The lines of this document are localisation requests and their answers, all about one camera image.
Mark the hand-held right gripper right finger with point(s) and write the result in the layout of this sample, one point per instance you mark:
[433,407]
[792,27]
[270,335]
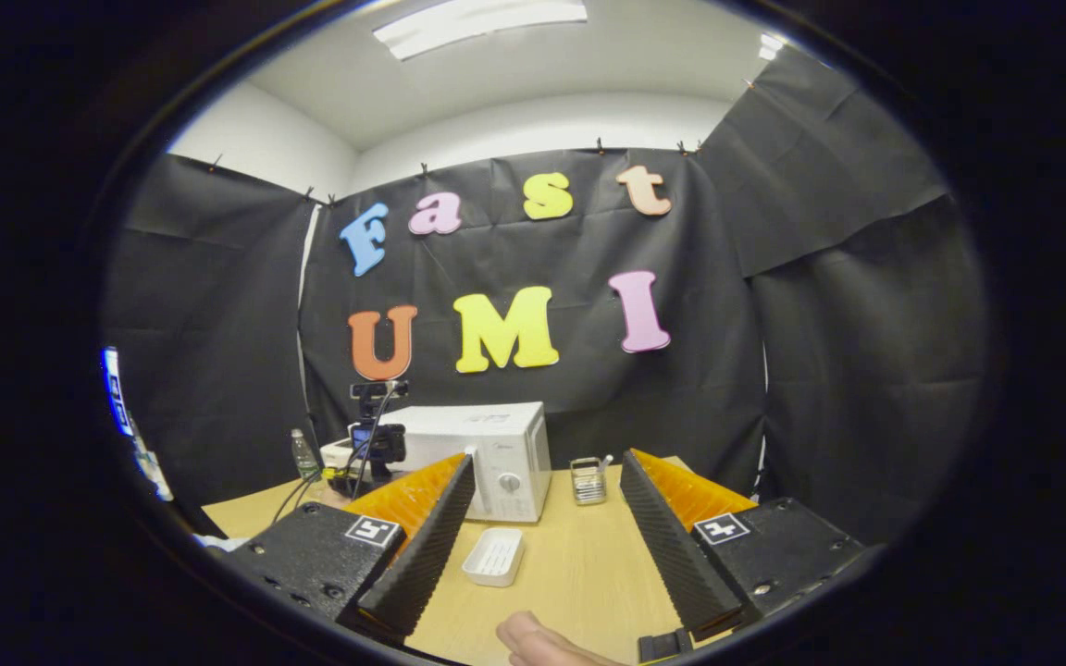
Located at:
[676,564]

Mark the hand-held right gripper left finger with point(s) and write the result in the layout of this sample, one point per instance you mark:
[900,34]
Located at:
[427,560]

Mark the white microwave oven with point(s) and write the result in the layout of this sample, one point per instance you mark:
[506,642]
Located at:
[496,435]

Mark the white toaster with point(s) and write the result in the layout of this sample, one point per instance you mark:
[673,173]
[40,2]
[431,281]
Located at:
[334,453]

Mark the white rectangular dish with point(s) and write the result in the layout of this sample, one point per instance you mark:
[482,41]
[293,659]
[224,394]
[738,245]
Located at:
[493,557]

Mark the clear plastic water bottle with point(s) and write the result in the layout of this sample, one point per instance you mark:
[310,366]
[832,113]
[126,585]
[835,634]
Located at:
[303,458]

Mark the metal spoon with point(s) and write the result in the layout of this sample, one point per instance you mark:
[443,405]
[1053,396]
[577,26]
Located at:
[604,460]

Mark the black backdrop cloth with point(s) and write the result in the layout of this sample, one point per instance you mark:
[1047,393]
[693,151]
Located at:
[820,370]

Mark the white blue panel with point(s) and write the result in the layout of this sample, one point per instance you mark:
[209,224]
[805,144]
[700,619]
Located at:
[115,388]

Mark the long ceiling light panel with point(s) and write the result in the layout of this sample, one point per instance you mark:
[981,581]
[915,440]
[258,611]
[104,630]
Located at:
[477,23]

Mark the small ceiling light panel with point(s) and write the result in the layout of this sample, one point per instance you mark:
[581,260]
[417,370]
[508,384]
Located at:
[772,44]

